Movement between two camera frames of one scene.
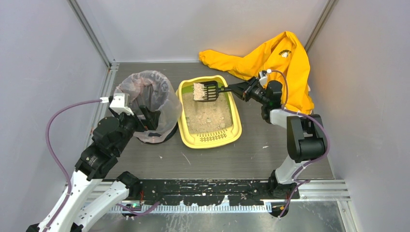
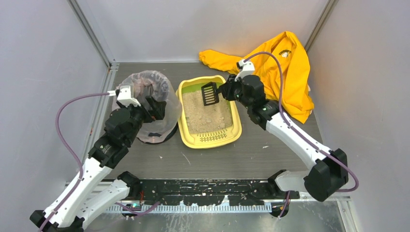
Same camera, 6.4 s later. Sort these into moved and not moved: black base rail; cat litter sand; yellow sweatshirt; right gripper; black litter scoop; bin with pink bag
Moved: black litter scoop; right gripper
Not moved: black base rail; yellow sweatshirt; cat litter sand; bin with pink bag
